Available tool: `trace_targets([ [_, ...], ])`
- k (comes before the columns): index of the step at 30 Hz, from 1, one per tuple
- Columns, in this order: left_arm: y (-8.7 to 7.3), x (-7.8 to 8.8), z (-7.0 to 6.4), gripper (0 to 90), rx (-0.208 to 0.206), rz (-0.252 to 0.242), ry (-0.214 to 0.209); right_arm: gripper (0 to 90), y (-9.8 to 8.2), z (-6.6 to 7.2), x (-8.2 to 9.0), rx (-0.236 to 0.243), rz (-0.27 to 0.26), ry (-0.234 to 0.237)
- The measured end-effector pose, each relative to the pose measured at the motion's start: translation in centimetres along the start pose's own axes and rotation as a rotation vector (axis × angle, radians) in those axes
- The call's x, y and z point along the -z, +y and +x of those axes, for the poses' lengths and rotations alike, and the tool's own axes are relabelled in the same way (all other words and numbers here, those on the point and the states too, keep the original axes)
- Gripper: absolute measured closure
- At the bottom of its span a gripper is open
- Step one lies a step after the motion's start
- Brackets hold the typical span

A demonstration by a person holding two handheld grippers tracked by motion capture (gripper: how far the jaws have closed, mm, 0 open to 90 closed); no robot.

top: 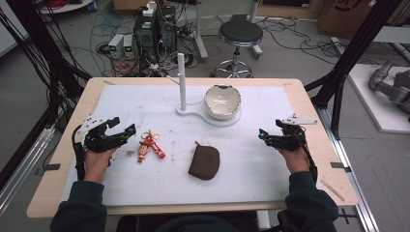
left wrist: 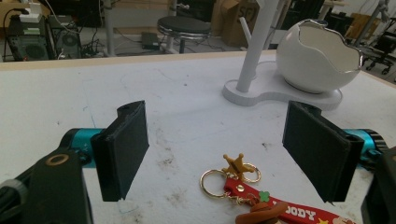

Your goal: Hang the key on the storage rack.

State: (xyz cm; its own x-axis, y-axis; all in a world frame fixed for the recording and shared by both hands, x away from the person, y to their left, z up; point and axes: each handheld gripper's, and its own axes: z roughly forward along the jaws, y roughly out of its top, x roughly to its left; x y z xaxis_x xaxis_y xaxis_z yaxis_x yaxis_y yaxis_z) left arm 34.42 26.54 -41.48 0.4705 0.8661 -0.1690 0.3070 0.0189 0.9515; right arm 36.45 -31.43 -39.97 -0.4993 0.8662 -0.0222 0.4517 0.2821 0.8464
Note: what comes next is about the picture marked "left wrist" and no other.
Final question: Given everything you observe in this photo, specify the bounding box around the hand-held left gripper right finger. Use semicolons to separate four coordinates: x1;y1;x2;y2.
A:
282;100;365;204

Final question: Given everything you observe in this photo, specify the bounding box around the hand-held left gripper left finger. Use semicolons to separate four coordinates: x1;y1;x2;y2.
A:
92;100;149;203

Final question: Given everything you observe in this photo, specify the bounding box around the red strap keychain with star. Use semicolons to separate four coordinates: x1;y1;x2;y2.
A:
199;152;358;224

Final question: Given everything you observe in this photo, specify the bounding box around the white eggshell-shaped bowl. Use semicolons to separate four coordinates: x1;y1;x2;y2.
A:
276;18;364;94

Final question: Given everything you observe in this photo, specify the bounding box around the white stand with pole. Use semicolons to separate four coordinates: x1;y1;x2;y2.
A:
221;0;344;111

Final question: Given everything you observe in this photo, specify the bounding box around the black box on floor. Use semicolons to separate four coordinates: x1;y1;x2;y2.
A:
141;31;162;50

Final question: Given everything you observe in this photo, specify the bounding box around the black office chair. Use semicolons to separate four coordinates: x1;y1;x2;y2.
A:
361;31;396;76

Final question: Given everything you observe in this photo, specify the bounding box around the black computer tower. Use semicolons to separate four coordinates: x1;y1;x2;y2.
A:
7;13;50;62
48;15;83;60

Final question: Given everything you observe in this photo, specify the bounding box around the black round stool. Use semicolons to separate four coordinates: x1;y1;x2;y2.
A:
157;15;213;54

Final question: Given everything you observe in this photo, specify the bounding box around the grey metal stand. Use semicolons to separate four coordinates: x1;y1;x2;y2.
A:
354;0;390;48

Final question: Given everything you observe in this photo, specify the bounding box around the brown cardboard box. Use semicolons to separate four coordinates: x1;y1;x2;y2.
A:
214;0;261;49

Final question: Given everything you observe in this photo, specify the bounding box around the white power adapter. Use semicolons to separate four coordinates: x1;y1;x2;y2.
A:
19;2;43;23

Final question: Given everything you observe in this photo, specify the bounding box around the white table leg post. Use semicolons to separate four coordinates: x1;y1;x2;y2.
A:
102;0;117;57

